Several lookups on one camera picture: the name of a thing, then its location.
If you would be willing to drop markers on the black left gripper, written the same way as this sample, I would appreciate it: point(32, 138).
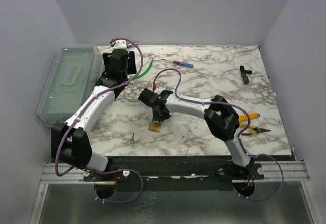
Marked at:
point(131, 70)

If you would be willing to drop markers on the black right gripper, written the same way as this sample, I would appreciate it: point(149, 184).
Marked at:
point(157, 117)

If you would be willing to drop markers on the brass padlock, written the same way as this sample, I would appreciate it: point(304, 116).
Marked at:
point(155, 126)

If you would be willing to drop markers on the green cable lock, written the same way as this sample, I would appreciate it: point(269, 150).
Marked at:
point(147, 70)

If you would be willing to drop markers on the spare silver keys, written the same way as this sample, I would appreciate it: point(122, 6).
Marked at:
point(132, 140)

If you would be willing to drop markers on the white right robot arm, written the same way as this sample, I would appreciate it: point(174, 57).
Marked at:
point(220, 117)

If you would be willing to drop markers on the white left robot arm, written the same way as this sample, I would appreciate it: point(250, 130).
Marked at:
point(69, 140)

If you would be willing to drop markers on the clear plastic storage box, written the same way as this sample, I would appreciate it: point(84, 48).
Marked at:
point(72, 78)

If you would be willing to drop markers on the blue red small screwdriver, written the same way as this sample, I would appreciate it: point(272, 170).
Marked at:
point(183, 64)

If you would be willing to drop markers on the yellow utility knife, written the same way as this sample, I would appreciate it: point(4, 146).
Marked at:
point(244, 118)

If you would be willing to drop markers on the black T-shaped tool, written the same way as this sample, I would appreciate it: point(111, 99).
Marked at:
point(244, 74)

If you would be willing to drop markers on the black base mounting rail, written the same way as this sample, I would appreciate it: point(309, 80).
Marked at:
point(174, 173)

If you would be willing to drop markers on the yellow handled pliers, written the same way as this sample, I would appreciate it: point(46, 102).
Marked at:
point(251, 130)

